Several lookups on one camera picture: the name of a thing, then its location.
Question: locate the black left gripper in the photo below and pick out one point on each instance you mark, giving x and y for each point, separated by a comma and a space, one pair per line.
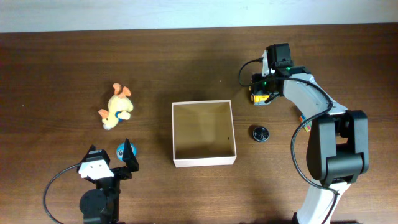
128, 157

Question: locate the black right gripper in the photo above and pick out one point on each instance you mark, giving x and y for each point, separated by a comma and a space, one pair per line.
256, 81

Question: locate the yellow grey toy truck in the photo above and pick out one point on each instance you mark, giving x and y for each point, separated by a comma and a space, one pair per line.
259, 95

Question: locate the white cardboard box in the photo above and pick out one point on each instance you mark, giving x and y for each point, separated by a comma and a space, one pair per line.
203, 133

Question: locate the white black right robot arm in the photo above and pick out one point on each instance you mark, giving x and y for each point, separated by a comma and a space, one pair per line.
330, 148

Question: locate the blue ball toy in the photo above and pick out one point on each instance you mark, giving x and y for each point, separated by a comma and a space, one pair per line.
120, 150

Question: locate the yellow plush bunny toy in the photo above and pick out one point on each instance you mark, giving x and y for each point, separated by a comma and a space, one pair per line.
119, 107

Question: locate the black round cap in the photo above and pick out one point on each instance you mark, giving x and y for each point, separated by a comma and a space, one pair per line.
260, 134

